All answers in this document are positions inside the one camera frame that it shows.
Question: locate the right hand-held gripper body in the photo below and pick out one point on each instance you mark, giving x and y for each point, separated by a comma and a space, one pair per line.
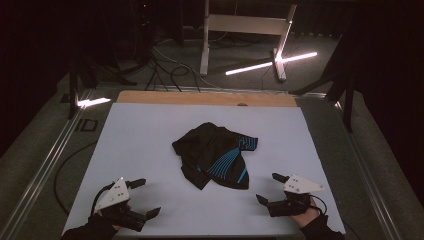
298, 190

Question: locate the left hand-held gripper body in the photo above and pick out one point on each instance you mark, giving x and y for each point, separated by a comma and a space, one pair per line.
115, 195

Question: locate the black shorts with blue stripes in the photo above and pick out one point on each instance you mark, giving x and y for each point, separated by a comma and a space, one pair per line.
213, 156

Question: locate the person's right hand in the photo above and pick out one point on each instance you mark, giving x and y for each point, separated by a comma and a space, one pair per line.
306, 218

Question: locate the person's left hand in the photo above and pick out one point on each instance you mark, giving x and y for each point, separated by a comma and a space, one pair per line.
116, 227

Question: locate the white table mat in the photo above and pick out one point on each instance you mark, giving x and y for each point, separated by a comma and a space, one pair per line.
140, 156

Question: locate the black tripod stand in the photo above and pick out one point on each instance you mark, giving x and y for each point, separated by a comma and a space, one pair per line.
345, 90

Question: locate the dark computer tower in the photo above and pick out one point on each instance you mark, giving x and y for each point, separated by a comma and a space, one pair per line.
144, 26

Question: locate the aluminium floor rail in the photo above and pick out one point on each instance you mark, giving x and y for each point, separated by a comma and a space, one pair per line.
365, 173
43, 166

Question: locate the white desk frame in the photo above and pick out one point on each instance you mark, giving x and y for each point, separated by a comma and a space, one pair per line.
245, 25

